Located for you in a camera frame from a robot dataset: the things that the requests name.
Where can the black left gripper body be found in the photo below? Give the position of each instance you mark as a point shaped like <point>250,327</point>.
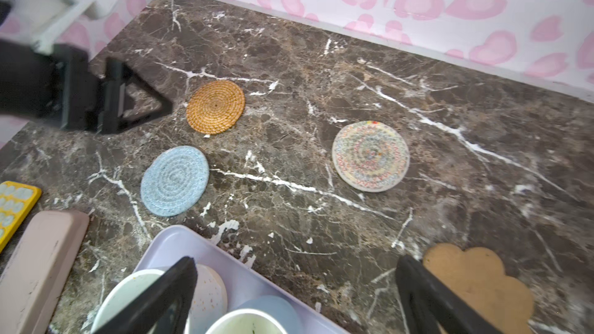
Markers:
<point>58,90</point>

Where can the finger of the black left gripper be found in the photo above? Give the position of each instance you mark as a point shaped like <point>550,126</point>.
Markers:
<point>127,100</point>

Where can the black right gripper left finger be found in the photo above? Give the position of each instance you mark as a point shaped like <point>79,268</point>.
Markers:
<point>163,307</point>

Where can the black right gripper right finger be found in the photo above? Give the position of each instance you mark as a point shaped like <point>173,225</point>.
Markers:
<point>428,306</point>

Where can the flower shaped cork coaster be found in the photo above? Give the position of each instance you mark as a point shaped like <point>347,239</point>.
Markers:
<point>477,275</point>

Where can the blue woven round coaster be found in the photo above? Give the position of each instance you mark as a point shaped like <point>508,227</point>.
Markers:
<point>175,181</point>

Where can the light blue mug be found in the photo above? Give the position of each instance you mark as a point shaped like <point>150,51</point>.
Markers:
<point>262,315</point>

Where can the white multicolour stitched coaster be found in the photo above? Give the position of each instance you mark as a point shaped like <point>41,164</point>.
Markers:
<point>370,156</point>

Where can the white speckled mug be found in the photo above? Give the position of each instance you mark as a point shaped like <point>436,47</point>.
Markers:
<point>209,298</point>

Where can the orange woven rattan coaster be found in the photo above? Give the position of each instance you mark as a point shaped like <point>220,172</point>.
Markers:
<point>215,107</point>

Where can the lavender plastic tray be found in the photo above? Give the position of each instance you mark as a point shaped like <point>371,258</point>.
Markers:
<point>242,283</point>

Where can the yellow calculator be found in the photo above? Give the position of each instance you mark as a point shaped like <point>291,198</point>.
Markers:
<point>17,200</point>

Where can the pink pencil case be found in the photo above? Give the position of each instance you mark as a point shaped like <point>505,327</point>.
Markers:
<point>34,278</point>

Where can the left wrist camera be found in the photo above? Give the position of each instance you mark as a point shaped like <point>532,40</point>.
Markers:
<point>51,0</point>

